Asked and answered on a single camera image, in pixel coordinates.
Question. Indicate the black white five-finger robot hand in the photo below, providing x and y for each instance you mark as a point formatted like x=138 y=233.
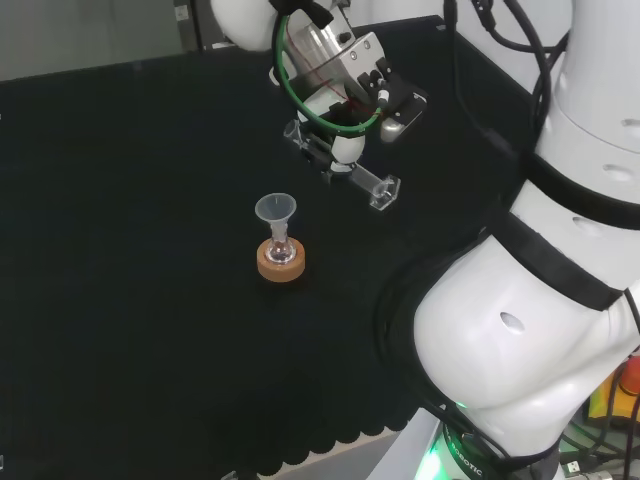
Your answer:
x=357 y=57

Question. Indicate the clear graduated cylinder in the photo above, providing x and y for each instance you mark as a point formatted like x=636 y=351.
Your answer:
x=381 y=192

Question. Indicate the clear plastic funnel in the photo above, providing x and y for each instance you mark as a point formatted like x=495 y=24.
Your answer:
x=276 y=207

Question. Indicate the small round-bottom glass flask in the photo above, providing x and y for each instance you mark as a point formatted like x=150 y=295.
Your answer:
x=279 y=252

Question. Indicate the black bench cloth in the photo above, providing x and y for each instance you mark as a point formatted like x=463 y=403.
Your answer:
x=125 y=250

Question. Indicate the yellow stop button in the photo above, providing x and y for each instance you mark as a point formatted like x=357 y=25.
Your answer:
x=620 y=400

